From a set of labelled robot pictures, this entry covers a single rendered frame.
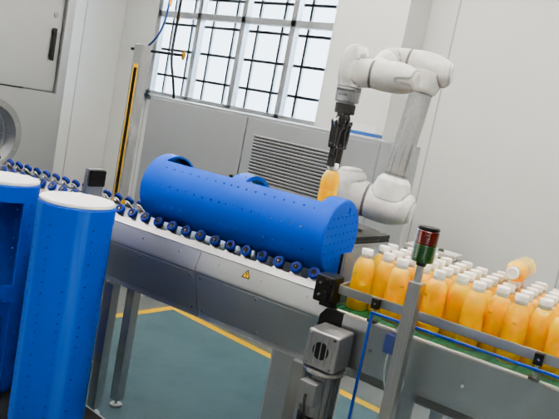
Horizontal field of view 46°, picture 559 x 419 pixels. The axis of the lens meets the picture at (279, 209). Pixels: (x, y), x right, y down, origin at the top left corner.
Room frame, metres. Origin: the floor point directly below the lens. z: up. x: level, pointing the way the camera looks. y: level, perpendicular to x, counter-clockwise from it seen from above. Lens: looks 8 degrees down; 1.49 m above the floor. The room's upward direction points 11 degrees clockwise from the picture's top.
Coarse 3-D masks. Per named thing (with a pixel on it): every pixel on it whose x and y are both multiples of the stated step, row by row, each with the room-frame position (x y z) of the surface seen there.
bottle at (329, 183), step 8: (328, 168) 2.43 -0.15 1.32; (328, 176) 2.41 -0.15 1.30; (336, 176) 2.42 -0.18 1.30; (320, 184) 2.43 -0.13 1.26; (328, 184) 2.41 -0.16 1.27; (336, 184) 2.42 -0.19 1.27; (320, 192) 2.42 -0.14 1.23; (328, 192) 2.41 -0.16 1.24; (336, 192) 2.43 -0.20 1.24; (320, 200) 2.42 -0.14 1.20
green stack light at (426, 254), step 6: (414, 246) 1.80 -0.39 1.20; (420, 246) 1.78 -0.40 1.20; (426, 246) 1.78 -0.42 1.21; (414, 252) 1.80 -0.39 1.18; (420, 252) 1.78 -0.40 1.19; (426, 252) 1.78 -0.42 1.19; (432, 252) 1.78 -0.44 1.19; (414, 258) 1.79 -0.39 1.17; (420, 258) 1.78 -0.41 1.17; (426, 258) 1.78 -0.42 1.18; (432, 258) 1.79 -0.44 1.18
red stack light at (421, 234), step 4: (420, 232) 1.79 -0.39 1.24; (424, 232) 1.78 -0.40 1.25; (428, 232) 1.78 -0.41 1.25; (416, 236) 1.81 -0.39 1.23; (420, 236) 1.79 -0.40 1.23; (424, 236) 1.78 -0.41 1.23; (428, 236) 1.78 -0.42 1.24; (432, 236) 1.78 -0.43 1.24; (436, 236) 1.78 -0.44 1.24; (416, 240) 1.80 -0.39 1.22; (420, 240) 1.79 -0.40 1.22; (424, 240) 1.78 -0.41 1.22; (428, 240) 1.78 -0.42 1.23; (432, 240) 1.78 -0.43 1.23; (436, 240) 1.79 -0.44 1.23; (424, 244) 1.78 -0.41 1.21; (428, 244) 1.78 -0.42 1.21; (432, 244) 1.78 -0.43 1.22; (436, 244) 1.79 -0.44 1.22
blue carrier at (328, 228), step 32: (160, 160) 2.70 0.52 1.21; (160, 192) 2.61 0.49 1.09; (192, 192) 2.53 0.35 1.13; (224, 192) 2.47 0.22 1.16; (256, 192) 2.42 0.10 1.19; (192, 224) 2.56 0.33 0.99; (224, 224) 2.45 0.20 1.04; (256, 224) 2.36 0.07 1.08; (288, 224) 2.29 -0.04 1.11; (320, 224) 2.24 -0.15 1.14; (352, 224) 2.40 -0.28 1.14; (288, 256) 2.33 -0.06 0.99; (320, 256) 2.23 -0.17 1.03
